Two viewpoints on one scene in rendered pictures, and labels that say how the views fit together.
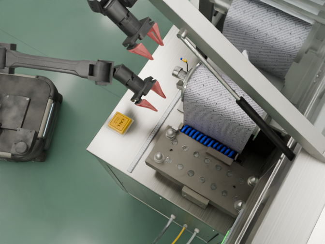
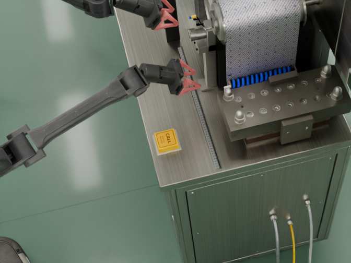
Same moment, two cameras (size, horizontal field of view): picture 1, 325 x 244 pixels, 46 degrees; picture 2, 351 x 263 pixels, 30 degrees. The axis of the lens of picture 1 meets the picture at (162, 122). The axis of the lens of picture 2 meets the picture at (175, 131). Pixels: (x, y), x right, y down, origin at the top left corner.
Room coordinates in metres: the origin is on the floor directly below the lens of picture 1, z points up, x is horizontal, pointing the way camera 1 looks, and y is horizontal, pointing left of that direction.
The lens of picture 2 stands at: (-0.31, 0.99, 2.75)
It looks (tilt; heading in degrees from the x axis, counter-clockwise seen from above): 56 degrees down; 315
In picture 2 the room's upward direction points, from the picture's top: 8 degrees counter-clockwise
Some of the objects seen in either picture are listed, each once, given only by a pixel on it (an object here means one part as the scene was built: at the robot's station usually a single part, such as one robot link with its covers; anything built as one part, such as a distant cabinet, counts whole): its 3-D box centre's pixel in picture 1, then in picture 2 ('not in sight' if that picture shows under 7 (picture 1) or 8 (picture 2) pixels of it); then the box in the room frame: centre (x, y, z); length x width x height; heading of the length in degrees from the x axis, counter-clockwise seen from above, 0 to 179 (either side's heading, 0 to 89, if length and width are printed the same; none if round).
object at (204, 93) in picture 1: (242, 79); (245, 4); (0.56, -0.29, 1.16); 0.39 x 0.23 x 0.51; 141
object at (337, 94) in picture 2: (240, 205); (337, 92); (0.15, -0.22, 1.05); 0.04 x 0.04 x 0.04
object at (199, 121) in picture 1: (213, 129); (261, 55); (0.41, -0.17, 1.11); 0.23 x 0.01 x 0.18; 51
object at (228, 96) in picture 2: (170, 132); (228, 93); (0.44, -0.02, 1.05); 0.04 x 0.04 x 0.04
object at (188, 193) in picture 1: (194, 198); (296, 130); (0.21, -0.08, 0.96); 0.10 x 0.03 x 0.11; 51
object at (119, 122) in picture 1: (119, 122); (166, 140); (0.55, 0.17, 0.91); 0.07 x 0.07 x 0.02; 51
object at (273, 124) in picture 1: (281, 122); not in sight; (0.34, -0.34, 1.28); 0.06 x 0.05 x 0.02; 51
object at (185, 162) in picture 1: (204, 172); (283, 102); (0.29, -0.12, 1.00); 0.40 x 0.16 x 0.06; 51
